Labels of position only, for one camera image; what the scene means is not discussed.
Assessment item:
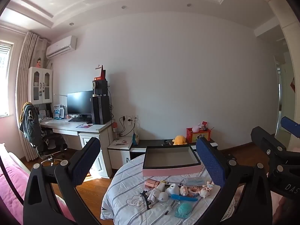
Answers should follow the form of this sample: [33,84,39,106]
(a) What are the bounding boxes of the pink pig doll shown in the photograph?
[199,181,215,198]

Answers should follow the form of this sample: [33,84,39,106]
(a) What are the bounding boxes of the white round plug charger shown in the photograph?
[157,190,169,202]

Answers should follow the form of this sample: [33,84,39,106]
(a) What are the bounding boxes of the clear plastic object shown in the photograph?
[165,201,177,215]

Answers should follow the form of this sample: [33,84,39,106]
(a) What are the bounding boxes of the black power cable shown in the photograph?
[119,116,137,137]

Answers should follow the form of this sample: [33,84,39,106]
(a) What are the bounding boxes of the white glass-door cabinet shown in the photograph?
[28,67,53,105]

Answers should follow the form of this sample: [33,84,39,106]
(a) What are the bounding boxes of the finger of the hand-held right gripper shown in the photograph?
[251,126,300,174]
[281,116,300,138]

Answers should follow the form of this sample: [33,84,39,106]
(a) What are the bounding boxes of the black toy figure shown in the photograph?
[140,190,153,209]

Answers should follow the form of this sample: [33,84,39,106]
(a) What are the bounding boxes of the red triangular stand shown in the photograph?
[94,64,106,81]

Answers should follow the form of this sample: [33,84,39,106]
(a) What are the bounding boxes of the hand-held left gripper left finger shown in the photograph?
[23,136,102,225]

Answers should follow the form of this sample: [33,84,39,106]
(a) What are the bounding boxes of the black office chair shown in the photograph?
[20,102,68,167]

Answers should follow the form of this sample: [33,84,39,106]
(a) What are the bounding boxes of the yellow plush duck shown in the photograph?
[172,135,188,145]

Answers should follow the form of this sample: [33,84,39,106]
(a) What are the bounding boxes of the rose gold cylinder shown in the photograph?
[145,179,160,189]

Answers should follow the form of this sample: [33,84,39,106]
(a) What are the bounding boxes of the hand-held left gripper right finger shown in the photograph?
[196,136,274,225]

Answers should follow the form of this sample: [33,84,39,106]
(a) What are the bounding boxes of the pink box with dark rim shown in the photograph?
[142,145,202,177]

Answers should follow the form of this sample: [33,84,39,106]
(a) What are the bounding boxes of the row of books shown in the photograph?
[38,103,53,119]

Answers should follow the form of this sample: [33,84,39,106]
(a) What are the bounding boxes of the red storage box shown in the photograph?
[186,127,211,143]

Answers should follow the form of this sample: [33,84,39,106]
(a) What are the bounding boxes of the blue white container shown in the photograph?
[53,105,64,119]

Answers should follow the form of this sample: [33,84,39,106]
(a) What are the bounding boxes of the window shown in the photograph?
[0,41,14,118]

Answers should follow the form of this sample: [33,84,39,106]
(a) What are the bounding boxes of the white air conditioner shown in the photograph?
[46,36,77,59]

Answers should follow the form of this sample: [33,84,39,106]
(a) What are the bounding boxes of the clear plastic case green label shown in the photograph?
[184,177,207,187]

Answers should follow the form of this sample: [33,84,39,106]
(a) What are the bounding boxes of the white door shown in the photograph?
[273,52,296,141]

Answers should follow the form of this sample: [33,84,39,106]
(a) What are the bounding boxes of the black computer monitor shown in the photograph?
[67,90,94,118]

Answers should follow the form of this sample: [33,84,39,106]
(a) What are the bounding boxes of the white desk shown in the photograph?
[39,118,115,179]

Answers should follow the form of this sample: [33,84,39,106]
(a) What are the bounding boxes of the pink blanket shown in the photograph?
[0,143,75,225]

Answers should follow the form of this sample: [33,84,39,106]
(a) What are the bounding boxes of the blue highlighter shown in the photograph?
[171,194,198,202]

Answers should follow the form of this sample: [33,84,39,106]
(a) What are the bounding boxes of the black computer tower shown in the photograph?
[91,94,110,125]

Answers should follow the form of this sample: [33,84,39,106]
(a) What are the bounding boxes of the low white bedside cabinet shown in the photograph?
[107,136,134,170]

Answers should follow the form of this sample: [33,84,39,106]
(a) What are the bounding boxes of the thin black curved cable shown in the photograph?
[0,155,25,201]

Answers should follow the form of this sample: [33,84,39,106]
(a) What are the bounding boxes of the black low bench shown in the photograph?
[130,139,217,161]

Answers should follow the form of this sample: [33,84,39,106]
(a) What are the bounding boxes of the dark jacket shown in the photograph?
[19,102,43,146]

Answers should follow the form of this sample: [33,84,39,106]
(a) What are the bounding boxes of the black speaker box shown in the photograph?
[92,80,108,96]

